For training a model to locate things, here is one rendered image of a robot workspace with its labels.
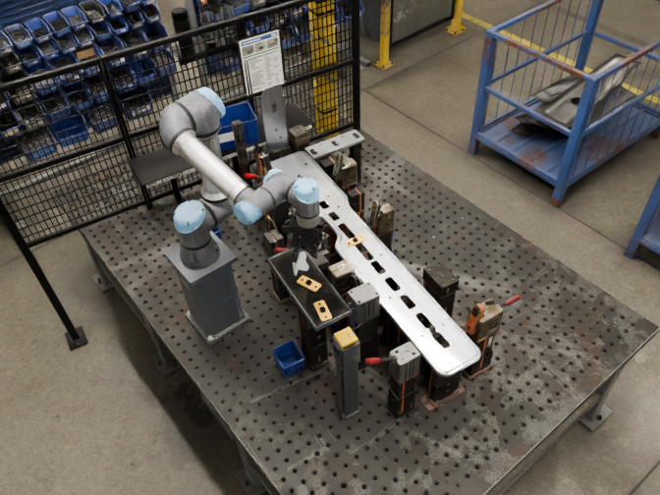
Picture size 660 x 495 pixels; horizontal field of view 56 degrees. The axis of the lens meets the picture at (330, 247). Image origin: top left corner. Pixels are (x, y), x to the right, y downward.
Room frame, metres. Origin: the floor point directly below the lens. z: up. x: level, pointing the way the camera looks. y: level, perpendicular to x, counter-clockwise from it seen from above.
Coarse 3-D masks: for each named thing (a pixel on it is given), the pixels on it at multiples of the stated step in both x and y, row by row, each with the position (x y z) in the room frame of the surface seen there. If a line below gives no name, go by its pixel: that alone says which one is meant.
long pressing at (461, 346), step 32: (288, 160) 2.33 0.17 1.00; (320, 192) 2.09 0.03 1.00; (352, 224) 1.87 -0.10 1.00; (352, 256) 1.68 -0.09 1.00; (384, 256) 1.67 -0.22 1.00; (384, 288) 1.51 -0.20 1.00; (416, 288) 1.50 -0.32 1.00; (416, 320) 1.35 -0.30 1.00; (448, 320) 1.34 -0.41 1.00; (448, 352) 1.21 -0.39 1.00; (480, 352) 1.20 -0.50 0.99
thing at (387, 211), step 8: (384, 208) 1.91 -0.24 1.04; (392, 208) 1.91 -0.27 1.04; (384, 216) 1.88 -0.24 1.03; (392, 216) 1.90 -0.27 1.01; (384, 224) 1.88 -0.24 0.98; (392, 224) 1.90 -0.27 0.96; (376, 232) 1.87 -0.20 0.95; (384, 232) 1.88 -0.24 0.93; (384, 240) 1.88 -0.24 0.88; (392, 240) 1.92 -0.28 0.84; (392, 248) 1.90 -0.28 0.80
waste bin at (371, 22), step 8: (360, 0) 5.47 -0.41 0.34; (368, 0) 5.36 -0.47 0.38; (376, 0) 5.31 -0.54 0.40; (368, 8) 5.36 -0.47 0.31; (376, 8) 5.31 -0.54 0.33; (368, 16) 5.36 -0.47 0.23; (376, 16) 5.32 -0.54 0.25; (368, 24) 5.37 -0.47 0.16; (376, 24) 5.32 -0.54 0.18; (368, 32) 5.38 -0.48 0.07; (376, 32) 5.33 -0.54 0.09; (376, 40) 5.33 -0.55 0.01
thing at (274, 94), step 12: (264, 96) 2.41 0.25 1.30; (276, 96) 2.44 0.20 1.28; (264, 108) 2.41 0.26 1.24; (276, 108) 2.43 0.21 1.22; (264, 120) 2.40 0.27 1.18; (276, 120) 2.43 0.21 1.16; (264, 132) 2.40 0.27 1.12; (276, 132) 2.43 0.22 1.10; (276, 144) 2.42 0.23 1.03; (288, 144) 2.45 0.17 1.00
